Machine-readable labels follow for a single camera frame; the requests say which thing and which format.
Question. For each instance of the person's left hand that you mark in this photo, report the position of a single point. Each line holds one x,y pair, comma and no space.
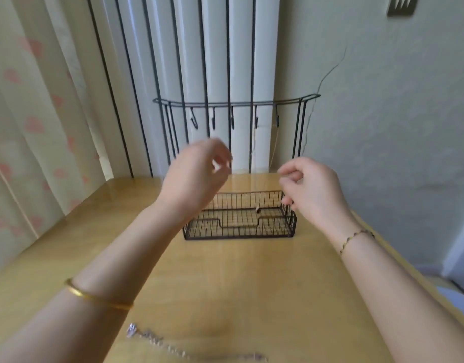
190,181

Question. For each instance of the person's right hand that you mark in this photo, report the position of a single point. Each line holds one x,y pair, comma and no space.
315,189

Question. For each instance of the person's right forearm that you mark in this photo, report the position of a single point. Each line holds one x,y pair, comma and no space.
406,306

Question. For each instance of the person's left forearm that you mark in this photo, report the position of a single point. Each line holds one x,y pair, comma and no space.
88,298

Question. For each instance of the white black-striped curtain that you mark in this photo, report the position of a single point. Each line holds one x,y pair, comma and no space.
164,71

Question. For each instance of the gold bangle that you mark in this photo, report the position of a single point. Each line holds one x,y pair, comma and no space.
96,297

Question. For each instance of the pink floral curtain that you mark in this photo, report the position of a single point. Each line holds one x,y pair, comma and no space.
31,124

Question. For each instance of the white door frame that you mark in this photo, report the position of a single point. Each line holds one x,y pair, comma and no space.
460,257

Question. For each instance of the grey wall hook plate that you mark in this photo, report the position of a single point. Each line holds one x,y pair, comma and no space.
402,3

